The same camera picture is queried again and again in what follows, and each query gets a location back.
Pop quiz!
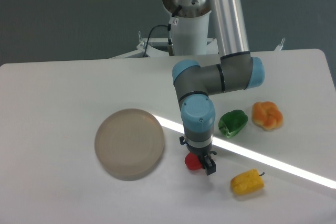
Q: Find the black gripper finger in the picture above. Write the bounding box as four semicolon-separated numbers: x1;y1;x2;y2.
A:
198;154;216;176

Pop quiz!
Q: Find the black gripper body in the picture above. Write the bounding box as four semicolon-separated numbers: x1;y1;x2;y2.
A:
179;135;216;164

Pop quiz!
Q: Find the red toy pepper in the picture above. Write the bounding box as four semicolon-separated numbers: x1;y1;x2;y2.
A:
184;152;203;170

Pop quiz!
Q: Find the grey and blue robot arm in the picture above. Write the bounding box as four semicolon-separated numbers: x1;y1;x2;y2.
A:
162;0;265;175

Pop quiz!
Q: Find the green toy pepper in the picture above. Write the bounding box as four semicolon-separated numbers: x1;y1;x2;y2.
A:
218;110;248;138

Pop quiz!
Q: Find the yellow toy pepper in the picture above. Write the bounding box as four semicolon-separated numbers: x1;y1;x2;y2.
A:
230;168;265;196

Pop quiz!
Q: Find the orange knotted bread roll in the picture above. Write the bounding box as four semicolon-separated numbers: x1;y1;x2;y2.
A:
252;101;284;131

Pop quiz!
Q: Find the beige round plate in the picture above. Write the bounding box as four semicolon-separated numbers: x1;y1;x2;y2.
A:
94;109;165;180

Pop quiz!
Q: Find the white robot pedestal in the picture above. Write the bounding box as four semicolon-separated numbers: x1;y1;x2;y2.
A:
108;11;286;60

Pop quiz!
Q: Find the black cable with connector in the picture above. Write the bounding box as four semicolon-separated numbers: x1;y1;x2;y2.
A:
143;4;183;58

